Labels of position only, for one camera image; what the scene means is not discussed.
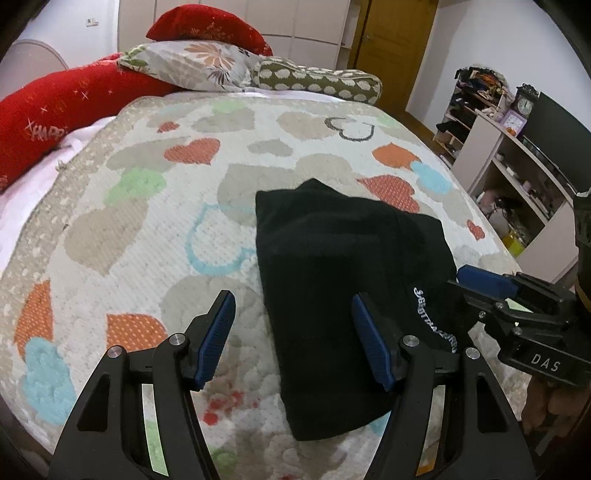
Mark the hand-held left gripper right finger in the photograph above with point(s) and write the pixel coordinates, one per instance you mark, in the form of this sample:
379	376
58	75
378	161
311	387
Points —
369	341

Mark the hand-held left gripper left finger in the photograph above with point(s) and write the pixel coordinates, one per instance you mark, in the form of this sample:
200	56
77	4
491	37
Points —
214	337

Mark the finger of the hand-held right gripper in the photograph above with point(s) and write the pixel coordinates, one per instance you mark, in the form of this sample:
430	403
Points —
485	279

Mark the black pants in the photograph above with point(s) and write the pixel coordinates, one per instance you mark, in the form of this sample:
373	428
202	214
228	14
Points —
341	277

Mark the person's right hand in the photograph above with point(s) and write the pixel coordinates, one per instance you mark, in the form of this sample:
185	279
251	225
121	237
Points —
554	406

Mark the yellow bag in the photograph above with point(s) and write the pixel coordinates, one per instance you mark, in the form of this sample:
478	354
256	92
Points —
515	243

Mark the beige television cabinet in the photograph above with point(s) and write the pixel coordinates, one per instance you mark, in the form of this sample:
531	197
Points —
485	157

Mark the heart pattern bed blanket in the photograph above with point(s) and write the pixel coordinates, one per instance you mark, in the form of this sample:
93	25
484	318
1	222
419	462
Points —
152	230

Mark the purple alarm clock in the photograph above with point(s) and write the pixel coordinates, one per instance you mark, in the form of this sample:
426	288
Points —
513	123

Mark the black television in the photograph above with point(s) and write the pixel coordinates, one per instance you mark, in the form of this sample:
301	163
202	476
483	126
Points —
558	134

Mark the cluttered shelf unit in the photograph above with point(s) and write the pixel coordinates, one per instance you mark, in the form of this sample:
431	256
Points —
471	106

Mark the dark mantel clock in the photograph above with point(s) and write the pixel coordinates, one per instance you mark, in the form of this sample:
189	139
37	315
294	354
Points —
525	104

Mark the white bed sheet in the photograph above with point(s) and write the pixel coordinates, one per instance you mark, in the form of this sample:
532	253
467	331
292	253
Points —
27	184

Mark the wooden door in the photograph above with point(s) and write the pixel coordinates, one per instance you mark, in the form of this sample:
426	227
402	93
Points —
397	46

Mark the olive polka dot pillow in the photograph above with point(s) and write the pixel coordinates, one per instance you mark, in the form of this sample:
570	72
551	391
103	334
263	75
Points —
323	81

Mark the floral pillow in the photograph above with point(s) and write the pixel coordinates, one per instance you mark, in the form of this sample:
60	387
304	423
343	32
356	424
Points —
194	62

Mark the long red pillow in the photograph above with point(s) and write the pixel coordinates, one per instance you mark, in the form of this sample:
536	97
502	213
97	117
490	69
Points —
55	110

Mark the small red pillow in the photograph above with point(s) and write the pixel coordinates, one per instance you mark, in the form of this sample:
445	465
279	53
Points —
203	27

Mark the white wardrobe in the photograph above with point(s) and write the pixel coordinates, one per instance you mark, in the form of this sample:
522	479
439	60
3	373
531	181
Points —
231	18

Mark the beige headboard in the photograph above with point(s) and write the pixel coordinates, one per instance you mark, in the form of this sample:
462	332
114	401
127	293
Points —
39	53

